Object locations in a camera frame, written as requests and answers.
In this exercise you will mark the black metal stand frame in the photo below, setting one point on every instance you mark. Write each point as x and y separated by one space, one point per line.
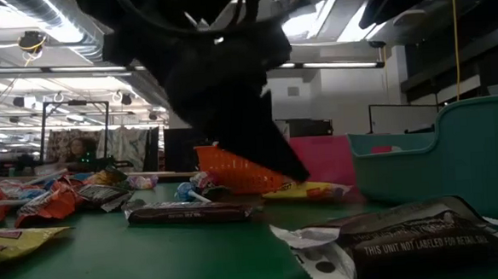
76 103
401 104

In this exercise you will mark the light wooden desk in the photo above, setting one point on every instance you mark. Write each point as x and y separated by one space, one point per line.
169 174

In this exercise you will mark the red candy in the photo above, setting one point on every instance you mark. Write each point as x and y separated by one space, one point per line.
204 179

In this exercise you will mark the black box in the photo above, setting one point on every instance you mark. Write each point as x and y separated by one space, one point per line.
312 127

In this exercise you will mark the orange plastic basket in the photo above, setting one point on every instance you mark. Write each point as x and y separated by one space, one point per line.
234 174

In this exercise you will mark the purple Haribo packet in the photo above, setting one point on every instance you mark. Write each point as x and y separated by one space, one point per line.
142 182

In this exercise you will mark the silver ceiling duct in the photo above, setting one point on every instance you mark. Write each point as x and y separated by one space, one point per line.
55 21

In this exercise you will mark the white cloth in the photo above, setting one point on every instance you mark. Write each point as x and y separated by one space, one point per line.
125 146

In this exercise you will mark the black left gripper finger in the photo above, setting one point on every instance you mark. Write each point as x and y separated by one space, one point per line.
262 143

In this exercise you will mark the brown Hershey's chocolate bar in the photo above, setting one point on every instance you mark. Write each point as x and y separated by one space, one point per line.
408 242
184 213
102 194

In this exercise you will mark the long ceiling light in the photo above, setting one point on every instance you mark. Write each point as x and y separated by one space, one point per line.
334 64
57 69

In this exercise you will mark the teal plastic bin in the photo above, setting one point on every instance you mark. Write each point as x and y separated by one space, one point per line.
447 167

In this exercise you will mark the person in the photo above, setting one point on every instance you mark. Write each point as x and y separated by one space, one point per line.
76 150

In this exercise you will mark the green table mat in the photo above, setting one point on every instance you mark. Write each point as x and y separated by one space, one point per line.
153 264

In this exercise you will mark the yellow candy packet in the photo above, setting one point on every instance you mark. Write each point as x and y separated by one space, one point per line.
303 191
11 246
106 178

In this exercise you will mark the red plastic bin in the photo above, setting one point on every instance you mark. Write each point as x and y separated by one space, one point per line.
327 161

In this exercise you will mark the patterned cloth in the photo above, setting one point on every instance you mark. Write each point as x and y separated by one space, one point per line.
54 139

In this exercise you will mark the black monitor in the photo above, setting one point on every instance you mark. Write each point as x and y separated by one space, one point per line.
181 147

